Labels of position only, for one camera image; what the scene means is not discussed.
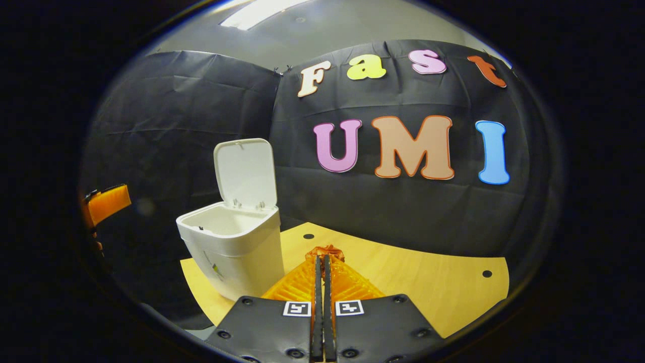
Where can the ceiling light panel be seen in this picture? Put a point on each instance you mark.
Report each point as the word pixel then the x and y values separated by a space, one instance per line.
pixel 257 12

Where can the white desktop garbage bin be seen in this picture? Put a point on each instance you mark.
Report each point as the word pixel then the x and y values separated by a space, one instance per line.
pixel 242 252

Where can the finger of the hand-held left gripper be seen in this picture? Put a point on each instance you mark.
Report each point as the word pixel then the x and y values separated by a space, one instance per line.
pixel 108 204

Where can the orange paper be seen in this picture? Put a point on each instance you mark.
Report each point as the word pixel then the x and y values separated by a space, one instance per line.
pixel 325 250

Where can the black backdrop cloth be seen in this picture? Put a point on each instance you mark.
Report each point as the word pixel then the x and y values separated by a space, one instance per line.
pixel 383 212

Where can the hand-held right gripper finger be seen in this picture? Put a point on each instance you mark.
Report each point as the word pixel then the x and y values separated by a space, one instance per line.
pixel 328 302
pixel 317 302

